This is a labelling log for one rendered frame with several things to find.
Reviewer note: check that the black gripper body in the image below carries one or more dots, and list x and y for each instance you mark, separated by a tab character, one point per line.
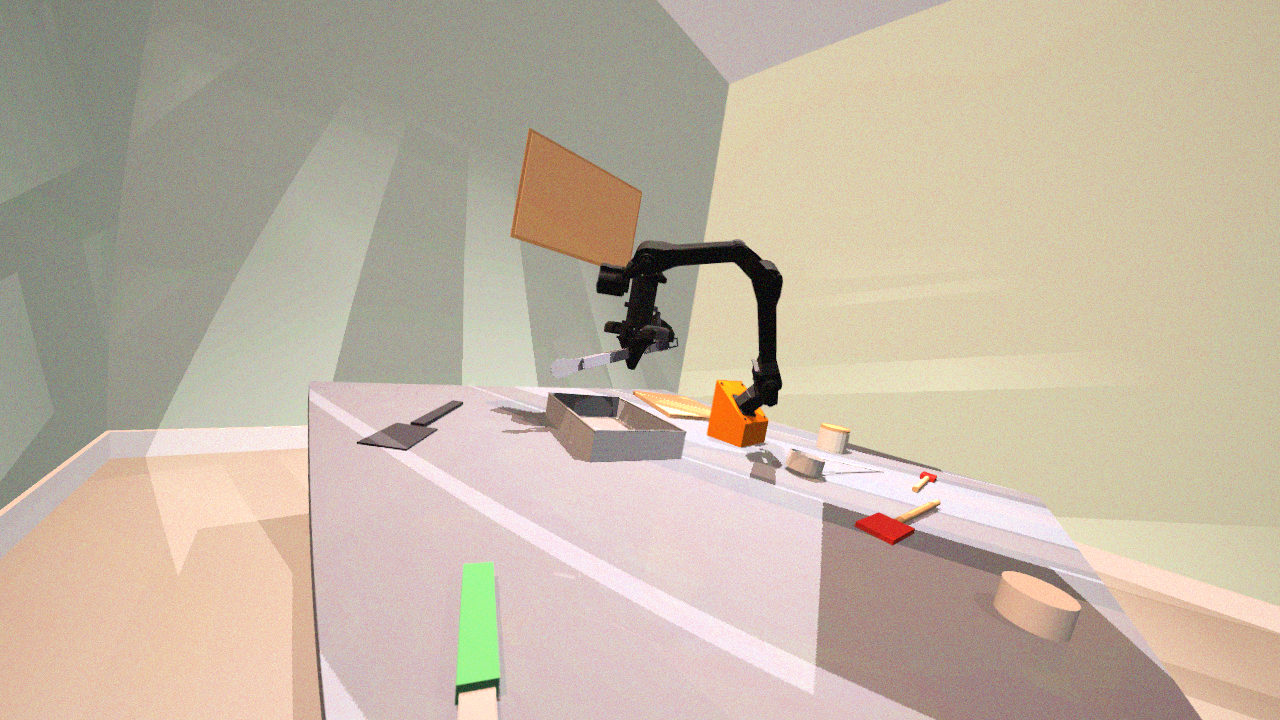
639	316

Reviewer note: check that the grey spatula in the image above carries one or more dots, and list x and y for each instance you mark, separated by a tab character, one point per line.
400	436

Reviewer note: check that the silver saucepan with long handle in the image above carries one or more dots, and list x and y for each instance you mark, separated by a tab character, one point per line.
810	464

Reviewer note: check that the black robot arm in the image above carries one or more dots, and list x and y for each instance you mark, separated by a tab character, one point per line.
654	257

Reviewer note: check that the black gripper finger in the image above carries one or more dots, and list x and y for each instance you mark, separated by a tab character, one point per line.
636	349
624	344

